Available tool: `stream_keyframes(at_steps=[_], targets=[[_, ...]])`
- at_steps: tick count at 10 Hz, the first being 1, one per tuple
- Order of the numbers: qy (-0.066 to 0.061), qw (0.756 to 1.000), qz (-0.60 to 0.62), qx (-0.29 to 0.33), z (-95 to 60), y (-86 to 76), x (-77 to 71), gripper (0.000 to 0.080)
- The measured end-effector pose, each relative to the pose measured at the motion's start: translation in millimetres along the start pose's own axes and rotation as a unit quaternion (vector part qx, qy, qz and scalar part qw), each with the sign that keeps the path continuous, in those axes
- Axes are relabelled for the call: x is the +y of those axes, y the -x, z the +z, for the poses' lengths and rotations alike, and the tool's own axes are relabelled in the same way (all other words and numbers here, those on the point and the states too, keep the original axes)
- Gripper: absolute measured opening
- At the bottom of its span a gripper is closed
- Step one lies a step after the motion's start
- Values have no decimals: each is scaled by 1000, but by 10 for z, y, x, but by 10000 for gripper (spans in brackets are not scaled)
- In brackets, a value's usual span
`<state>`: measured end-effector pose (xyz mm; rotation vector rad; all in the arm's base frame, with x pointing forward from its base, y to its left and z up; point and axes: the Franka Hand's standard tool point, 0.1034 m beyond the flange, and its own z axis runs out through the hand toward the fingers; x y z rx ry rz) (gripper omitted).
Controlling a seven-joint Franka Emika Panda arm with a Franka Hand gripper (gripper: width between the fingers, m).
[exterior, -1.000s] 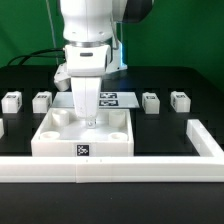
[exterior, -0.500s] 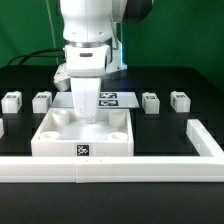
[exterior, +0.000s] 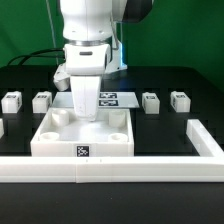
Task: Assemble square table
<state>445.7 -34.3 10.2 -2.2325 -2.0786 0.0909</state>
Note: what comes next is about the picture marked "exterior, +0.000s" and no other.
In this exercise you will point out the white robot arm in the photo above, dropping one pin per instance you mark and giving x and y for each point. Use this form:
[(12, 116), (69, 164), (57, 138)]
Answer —
[(93, 23)]

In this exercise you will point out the white square table top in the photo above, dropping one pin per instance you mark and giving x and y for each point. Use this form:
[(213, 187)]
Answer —
[(61, 134)]

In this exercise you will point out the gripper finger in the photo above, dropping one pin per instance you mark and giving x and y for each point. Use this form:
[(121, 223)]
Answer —
[(78, 95), (93, 90)]

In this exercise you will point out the tag plate with markers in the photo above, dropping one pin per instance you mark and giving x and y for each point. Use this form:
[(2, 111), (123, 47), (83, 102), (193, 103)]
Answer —
[(106, 100)]

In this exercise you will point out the white U-shaped fence wall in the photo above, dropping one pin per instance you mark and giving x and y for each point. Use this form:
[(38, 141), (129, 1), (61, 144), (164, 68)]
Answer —
[(206, 166)]

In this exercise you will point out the partial white block left edge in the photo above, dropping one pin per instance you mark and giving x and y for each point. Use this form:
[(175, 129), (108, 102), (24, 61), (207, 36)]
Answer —
[(1, 128)]

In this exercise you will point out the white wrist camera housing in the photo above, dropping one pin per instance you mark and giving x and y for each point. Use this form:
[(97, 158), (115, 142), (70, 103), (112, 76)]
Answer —
[(61, 78)]

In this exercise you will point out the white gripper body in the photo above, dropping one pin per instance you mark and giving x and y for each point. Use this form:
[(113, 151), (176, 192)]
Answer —
[(87, 60)]

